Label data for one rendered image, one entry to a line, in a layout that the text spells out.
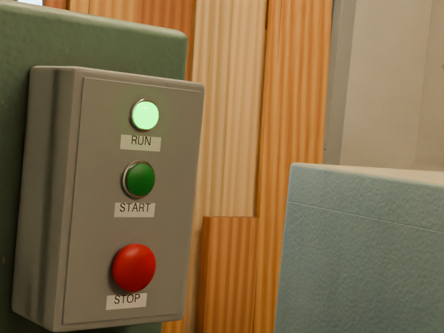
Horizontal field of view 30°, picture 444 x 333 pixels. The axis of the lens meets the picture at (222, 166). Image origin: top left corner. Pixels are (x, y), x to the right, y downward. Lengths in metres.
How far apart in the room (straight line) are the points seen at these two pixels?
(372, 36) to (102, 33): 2.18
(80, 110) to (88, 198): 0.05
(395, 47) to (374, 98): 0.19
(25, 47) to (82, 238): 0.13
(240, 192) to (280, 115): 0.24
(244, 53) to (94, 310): 1.77
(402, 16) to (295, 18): 0.58
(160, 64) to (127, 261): 0.16
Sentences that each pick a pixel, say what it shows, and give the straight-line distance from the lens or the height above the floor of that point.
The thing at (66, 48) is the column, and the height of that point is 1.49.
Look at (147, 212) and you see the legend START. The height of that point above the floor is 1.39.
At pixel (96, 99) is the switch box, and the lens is 0.50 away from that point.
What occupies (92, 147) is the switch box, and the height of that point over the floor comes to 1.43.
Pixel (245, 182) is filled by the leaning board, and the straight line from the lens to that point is 2.25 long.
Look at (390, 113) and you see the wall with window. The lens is 2.79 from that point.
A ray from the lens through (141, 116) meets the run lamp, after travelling 0.51.
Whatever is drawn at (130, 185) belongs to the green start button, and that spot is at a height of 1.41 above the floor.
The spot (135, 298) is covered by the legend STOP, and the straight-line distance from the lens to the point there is 0.54.
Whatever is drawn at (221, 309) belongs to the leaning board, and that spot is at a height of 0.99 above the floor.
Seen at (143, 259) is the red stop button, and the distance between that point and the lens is 0.52.
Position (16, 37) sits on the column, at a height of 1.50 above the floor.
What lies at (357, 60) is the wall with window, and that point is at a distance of 2.67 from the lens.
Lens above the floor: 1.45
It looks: 3 degrees down
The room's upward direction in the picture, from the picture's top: 5 degrees clockwise
